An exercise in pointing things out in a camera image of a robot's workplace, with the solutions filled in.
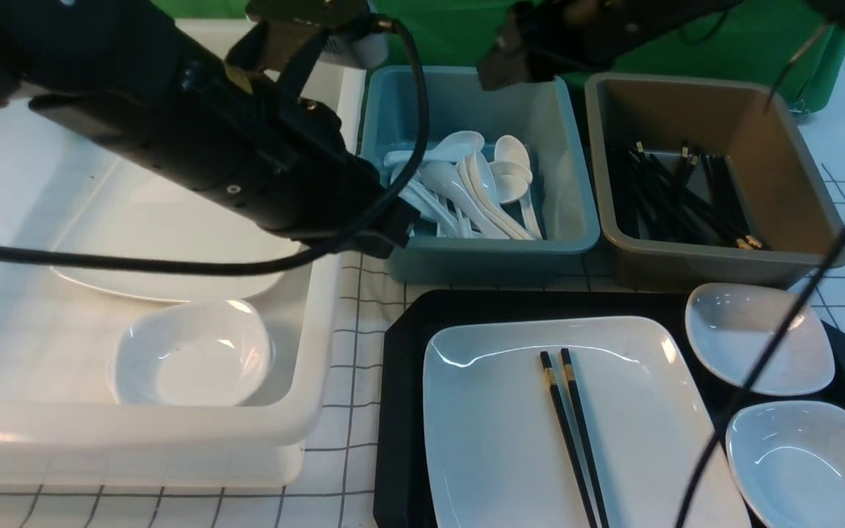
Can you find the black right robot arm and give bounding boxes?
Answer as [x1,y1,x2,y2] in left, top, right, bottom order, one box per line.
[477,1,845,96]

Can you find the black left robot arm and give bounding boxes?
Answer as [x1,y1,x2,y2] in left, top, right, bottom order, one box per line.
[0,1,419,258]

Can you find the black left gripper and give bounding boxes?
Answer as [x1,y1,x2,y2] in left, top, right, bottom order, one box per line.
[30,59,385,246]

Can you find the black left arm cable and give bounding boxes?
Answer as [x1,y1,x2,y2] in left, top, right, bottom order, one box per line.
[0,18,431,277]

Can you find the black serving tray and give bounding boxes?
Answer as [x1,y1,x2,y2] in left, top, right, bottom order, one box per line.
[372,289,845,528]

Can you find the blue plastic bin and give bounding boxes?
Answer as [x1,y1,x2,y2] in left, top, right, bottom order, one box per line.
[385,66,601,287]

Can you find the large white plastic tub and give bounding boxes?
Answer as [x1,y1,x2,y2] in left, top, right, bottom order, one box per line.
[0,100,343,488]

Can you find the small white bowl in tub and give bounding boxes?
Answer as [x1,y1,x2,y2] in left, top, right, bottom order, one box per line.
[107,300,276,407]

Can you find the pile of white spoons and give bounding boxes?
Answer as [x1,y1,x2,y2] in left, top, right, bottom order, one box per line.
[401,131,543,241]

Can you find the brown plastic bin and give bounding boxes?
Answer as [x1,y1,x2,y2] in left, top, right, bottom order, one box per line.
[585,73,843,292]

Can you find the small white bowl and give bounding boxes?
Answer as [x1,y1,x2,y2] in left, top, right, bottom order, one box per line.
[725,400,845,527]
[684,283,836,397]
[107,300,276,407]

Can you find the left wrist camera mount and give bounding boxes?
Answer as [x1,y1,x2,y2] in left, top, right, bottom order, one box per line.
[225,1,395,97]

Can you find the white square plate in tub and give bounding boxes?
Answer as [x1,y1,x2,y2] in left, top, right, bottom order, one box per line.
[54,159,301,303]

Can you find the green cloth backdrop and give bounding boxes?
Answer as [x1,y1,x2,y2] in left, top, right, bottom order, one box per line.
[151,0,845,114]

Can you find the black chopstick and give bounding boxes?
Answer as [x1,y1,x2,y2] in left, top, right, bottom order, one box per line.
[560,348,610,527]
[540,351,599,527]

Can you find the pile of black chopsticks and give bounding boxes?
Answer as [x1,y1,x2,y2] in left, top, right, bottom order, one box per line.
[606,142,770,251]

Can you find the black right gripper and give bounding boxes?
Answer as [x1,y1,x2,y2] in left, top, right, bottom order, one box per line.
[477,1,658,91]

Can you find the large white square plate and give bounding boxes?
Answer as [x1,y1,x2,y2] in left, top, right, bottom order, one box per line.
[422,315,713,527]

